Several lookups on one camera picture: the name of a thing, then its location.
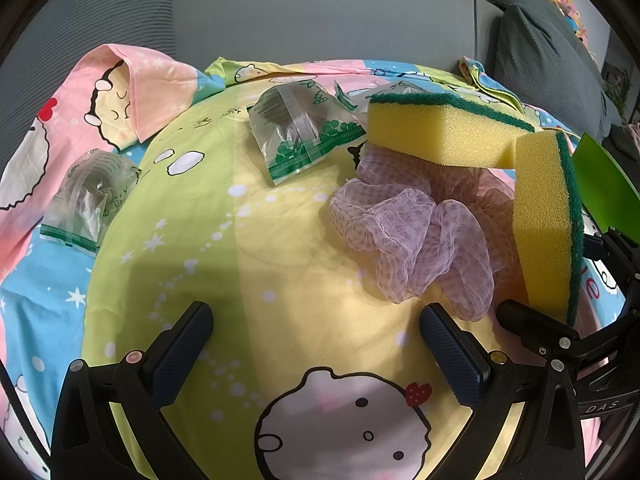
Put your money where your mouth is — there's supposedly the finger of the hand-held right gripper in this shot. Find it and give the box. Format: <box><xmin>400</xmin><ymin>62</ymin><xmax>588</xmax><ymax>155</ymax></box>
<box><xmin>582</xmin><ymin>227</ymin><xmax>640</xmax><ymax>311</ymax></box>
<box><xmin>496</xmin><ymin>299</ymin><xmax>640</xmax><ymax>376</ymax></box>

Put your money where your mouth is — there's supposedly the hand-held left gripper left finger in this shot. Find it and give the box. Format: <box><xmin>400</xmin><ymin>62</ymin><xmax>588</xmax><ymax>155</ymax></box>
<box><xmin>50</xmin><ymin>301</ymin><xmax>215</xmax><ymax>480</ymax></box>

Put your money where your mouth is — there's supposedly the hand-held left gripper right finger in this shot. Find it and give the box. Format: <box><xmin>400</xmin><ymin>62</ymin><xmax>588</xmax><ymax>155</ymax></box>
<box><xmin>419</xmin><ymin>303</ymin><xmax>586</xmax><ymax>480</ymax></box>

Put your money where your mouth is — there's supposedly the yellow and green sponge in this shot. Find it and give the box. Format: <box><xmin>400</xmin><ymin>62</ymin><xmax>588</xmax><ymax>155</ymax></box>
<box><xmin>367</xmin><ymin>91</ymin><xmax>537</xmax><ymax>170</ymax></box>
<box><xmin>514</xmin><ymin>130</ymin><xmax>587</xmax><ymax>328</ymax></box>

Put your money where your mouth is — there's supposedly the purple mesh bath ball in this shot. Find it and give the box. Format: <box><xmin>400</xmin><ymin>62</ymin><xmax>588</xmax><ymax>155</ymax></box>
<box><xmin>330</xmin><ymin>142</ymin><xmax>523</xmax><ymax>322</ymax></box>

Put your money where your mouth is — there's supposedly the clear green-printed plastic packet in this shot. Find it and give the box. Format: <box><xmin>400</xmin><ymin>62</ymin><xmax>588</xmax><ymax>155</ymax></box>
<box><xmin>248</xmin><ymin>79</ymin><xmax>367</xmax><ymax>187</ymax></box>
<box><xmin>334</xmin><ymin>80</ymin><xmax>416</xmax><ymax>116</ymax></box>
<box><xmin>40</xmin><ymin>150</ymin><xmax>143</xmax><ymax>258</ymax></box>

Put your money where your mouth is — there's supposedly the cartoon printed blanket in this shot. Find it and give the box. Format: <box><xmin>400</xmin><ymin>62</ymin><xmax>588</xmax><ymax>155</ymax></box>
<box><xmin>0</xmin><ymin>44</ymin><xmax>631</xmax><ymax>480</ymax></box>

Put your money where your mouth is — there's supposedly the green potted plant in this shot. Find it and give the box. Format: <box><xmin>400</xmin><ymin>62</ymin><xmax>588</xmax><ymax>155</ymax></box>
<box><xmin>602</xmin><ymin>65</ymin><xmax>632</xmax><ymax>121</ymax></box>

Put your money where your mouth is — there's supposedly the pile of plush toys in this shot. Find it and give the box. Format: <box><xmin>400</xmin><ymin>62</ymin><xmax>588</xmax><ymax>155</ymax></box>
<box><xmin>542</xmin><ymin>0</ymin><xmax>593</xmax><ymax>43</ymax></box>

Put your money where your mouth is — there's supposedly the grey sofa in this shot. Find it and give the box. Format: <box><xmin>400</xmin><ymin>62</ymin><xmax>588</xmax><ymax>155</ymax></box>
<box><xmin>0</xmin><ymin>0</ymin><xmax>640</xmax><ymax>186</ymax></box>

